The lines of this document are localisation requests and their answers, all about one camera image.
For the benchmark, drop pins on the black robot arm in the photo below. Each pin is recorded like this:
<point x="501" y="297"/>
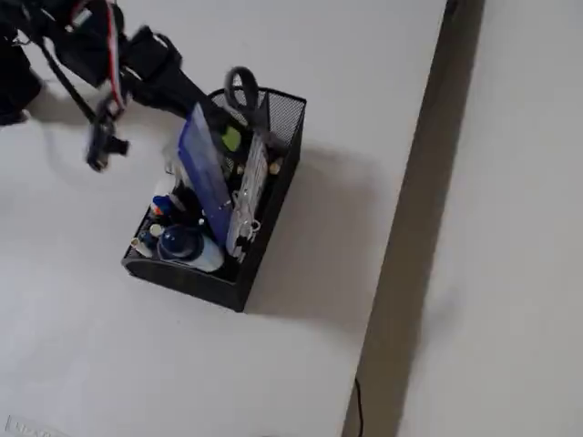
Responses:
<point x="13" y="68"/>

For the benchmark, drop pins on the green sticky note pad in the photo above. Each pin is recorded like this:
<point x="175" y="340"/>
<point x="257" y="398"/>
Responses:
<point x="231" y="139"/>

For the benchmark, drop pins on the clear tape roll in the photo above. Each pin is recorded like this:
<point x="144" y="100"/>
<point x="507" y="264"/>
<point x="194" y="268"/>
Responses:
<point x="172" y="159"/>

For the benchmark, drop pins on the clear plastic ruler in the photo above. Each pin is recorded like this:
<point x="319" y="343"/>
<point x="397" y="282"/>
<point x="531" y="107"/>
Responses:
<point x="252" y="168"/>

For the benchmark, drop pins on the black mesh desk organizer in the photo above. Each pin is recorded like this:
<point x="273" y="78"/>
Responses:
<point x="182" y="277"/>

